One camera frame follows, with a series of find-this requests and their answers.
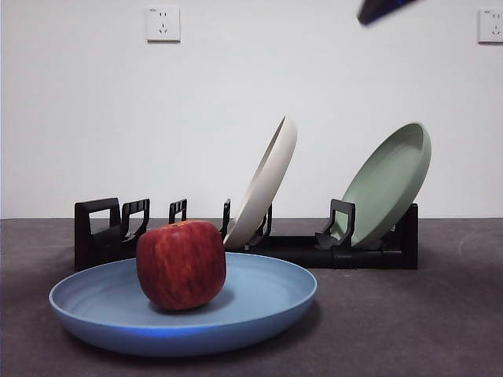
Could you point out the white wall socket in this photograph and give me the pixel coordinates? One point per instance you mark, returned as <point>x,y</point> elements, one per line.
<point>163,23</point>
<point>492,25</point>

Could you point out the beige plate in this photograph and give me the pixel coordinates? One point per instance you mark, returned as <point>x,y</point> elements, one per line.
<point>263,196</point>

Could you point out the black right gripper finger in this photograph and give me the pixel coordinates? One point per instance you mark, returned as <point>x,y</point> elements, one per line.
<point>377,11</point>

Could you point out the blue plate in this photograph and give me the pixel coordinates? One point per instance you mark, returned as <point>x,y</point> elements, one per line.
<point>259,286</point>

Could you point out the black plate rack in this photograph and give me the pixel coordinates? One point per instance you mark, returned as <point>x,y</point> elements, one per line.
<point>353,260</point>

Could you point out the green plate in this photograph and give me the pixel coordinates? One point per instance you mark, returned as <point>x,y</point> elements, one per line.
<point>387,180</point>

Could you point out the red apple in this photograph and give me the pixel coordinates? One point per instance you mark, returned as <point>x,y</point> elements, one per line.
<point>181,267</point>

